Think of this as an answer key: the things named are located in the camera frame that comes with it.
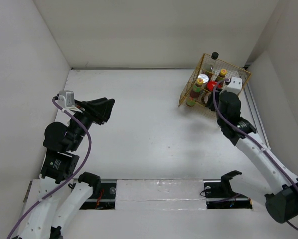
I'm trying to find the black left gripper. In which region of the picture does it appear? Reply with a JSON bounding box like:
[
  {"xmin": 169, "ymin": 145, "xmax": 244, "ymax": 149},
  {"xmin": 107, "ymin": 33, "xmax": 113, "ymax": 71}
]
[{"xmin": 69, "ymin": 96, "xmax": 115, "ymax": 150}]

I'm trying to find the green label sauce bottle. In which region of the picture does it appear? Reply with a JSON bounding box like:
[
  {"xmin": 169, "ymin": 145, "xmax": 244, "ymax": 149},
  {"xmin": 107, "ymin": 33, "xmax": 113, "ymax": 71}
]
[{"xmin": 186, "ymin": 78, "xmax": 204, "ymax": 107}]

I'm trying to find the red lid sauce jar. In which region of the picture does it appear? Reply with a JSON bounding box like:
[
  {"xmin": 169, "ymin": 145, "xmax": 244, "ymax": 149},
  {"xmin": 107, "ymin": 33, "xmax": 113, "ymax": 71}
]
[{"xmin": 201, "ymin": 80, "xmax": 217, "ymax": 104}]

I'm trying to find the silver cap blue shaker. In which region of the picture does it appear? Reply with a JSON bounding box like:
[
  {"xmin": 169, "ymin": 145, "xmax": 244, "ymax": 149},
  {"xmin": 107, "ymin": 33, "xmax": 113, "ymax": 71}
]
[{"xmin": 197, "ymin": 74, "xmax": 209, "ymax": 85}]

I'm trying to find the yellow cap green sauce bottle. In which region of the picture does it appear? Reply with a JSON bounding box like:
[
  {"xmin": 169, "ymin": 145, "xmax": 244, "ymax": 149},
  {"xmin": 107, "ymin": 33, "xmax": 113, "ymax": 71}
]
[{"xmin": 215, "ymin": 68, "xmax": 227, "ymax": 88}]

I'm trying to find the dark soy sauce bottle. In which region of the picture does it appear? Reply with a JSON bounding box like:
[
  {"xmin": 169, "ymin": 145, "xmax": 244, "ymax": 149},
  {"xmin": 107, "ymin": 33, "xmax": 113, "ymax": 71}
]
[{"xmin": 204, "ymin": 52, "xmax": 219, "ymax": 80}]

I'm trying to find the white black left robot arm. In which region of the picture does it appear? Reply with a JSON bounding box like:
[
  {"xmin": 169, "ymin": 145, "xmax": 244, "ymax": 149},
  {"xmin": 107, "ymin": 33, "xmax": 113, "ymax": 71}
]
[{"xmin": 7, "ymin": 95, "xmax": 115, "ymax": 239}]

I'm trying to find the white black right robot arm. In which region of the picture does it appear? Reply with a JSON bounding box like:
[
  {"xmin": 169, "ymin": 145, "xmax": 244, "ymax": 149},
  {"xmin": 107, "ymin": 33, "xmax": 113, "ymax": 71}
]
[{"xmin": 207, "ymin": 90, "xmax": 298, "ymax": 224}]

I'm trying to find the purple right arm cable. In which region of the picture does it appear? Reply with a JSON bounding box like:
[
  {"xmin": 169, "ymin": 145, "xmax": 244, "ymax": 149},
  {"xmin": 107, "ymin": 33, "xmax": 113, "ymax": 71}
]
[{"xmin": 212, "ymin": 78, "xmax": 298, "ymax": 232}]

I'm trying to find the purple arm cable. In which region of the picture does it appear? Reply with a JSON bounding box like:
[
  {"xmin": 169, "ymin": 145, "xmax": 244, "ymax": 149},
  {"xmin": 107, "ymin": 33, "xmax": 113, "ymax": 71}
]
[
  {"xmin": 212, "ymin": 78, "xmax": 298, "ymax": 232},
  {"xmin": 6, "ymin": 97, "xmax": 92, "ymax": 239}
]

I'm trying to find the yellow wire basket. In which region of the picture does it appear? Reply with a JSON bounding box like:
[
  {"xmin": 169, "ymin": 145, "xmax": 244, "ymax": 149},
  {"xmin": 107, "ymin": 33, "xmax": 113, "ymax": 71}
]
[{"xmin": 178, "ymin": 53, "xmax": 251, "ymax": 120}]

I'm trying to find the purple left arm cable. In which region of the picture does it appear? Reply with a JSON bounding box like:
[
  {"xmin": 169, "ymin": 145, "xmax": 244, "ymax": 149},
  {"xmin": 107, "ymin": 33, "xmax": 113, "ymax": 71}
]
[{"xmin": 6, "ymin": 97, "xmax": 92, "ymax": 239}]

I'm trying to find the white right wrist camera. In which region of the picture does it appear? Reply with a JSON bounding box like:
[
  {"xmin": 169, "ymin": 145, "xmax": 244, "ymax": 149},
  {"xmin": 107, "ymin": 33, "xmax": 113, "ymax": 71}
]
[{"xmin": 224, "ymin": 77, "xmax": 243, "ymax": 95}]

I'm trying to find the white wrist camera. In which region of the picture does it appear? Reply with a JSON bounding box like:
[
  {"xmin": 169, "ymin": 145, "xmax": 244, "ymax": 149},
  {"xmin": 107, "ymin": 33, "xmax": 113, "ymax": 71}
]
[
  {"xmin": 57, "ymin": 90, "xmax": 75, "ymax": 108},
  {"xmin": 224, "ymin": 77, "xmax": 243, "ymax": 95}
]

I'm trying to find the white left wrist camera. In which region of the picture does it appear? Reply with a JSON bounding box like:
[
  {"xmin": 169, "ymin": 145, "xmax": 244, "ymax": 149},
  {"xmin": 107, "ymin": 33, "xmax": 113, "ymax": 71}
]
[{"xmin": 57, "ymin": 90, "xmax": 75, "ymax": 108}]

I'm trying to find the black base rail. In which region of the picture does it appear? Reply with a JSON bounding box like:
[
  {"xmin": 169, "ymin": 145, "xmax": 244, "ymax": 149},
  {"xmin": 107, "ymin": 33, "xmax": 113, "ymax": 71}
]
[{"xmin": 23, "ymin": 180, "xmax": 297, "ymax": 211}]

